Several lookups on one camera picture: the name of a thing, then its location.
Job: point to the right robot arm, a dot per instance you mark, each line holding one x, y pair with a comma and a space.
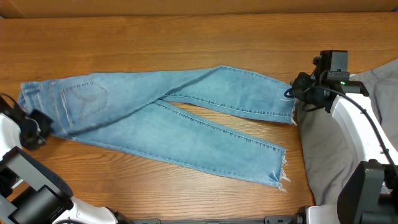
348, 129

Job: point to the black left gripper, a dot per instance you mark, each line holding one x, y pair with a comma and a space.
45, 121

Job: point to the light blue denim jeans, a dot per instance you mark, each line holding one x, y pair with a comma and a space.
138, 113

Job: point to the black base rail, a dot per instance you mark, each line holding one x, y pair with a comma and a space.
266, 220

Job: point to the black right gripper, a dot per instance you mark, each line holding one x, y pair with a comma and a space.
296, 91

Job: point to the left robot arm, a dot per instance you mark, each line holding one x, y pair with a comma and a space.
31, 192

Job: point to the grey trousers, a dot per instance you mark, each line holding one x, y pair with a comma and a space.
326, 154

